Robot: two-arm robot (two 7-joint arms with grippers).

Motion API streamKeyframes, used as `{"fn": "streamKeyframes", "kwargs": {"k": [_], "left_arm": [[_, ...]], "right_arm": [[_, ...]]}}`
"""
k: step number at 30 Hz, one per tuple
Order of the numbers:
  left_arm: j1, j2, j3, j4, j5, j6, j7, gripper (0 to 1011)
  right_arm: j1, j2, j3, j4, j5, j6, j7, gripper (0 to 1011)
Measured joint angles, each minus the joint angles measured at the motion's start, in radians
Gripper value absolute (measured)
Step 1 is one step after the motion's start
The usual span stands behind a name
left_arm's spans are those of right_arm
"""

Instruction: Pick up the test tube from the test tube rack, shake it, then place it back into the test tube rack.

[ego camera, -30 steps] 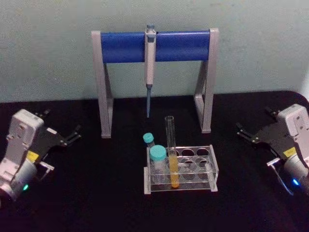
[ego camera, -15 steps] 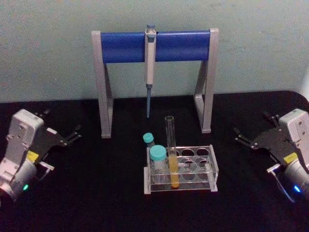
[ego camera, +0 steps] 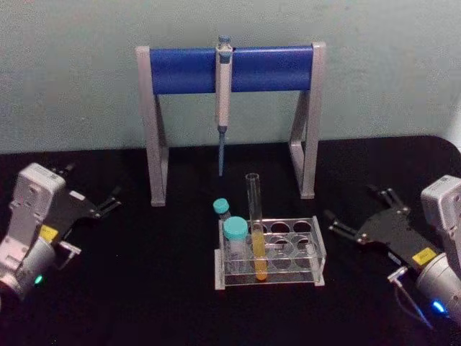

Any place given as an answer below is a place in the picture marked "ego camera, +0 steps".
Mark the glass test tube yellow liquid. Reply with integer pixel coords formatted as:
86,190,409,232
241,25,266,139
245,173,269,283

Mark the small teal capped tube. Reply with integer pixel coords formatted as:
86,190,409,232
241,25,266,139
212,198,232,227

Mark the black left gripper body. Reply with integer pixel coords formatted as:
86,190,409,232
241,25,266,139
37,187,100,247

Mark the grey and blue pipette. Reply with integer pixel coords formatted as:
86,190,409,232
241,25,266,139
215,35,233,177

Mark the black table cloth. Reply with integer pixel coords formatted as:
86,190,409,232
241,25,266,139
0,135,461,346

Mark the grey stand with blue bar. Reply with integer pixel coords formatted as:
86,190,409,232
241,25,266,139
135,42,327,208

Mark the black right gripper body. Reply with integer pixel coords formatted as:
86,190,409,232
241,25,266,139
359,208,444,270

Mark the large teal capped tube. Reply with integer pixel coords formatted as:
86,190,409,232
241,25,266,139
222,216,250,275

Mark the thin cable with silver plug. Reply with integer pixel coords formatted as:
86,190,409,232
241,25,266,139
57,240,83,270
387,265,435,330

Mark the clear acrylic tube rack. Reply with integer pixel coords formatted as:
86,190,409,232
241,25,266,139
214,216,327,291

